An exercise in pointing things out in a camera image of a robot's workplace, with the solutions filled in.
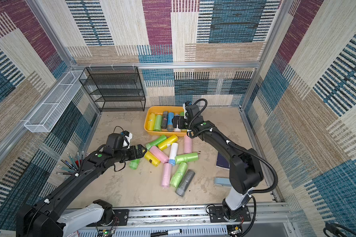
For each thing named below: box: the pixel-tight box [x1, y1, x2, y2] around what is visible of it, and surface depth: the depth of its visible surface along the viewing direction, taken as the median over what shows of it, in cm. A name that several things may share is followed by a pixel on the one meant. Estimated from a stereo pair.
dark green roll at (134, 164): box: [128, 158, 141, 170], surface depth 89 cm
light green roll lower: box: [170, 161, 188, 189], surface depth 86 cm
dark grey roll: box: [161, 110, 169, 130], surface depth 110 cm
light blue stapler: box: [214, 177, 232, 187], surface depth 83 cm
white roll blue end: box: [168, 142, 179, 166], surface depth 95 cm
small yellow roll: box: [144, 151, 161, 167], surface depth 91 cm
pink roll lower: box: [160, 162, 173, 189], surface depth 86 cm
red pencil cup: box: [55, 151, 85, 175], surface depth 80 cm
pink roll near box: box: [183, 135, 193, 154], surface depth 99 cm
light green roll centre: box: [174, 152, 199, 165], surface depth 92 cm
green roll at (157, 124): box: [154, 114, 163, 132], surface depth 110 cm
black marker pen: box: [150, 228, 182, 237], surface depth 71 cm
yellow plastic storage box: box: [143, 105, 188, 137], surface depth 107 cm
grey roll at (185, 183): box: [175, 169, 196, 198], surface depth 83 cm
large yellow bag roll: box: [146, 113, 156, 131], surface depth 109 cm
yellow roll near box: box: [157, 134, 179, 151], surface depth 101 cm
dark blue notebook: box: [216, 151, 231, 170], surface depth 91 cm
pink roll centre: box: [149, 145, 170, 164], surface depth 94 cm
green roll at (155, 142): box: [145, 134, 168, 151], surface depth 101 cm
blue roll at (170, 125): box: [166, 112, 175, 132], surface depth 110 cm
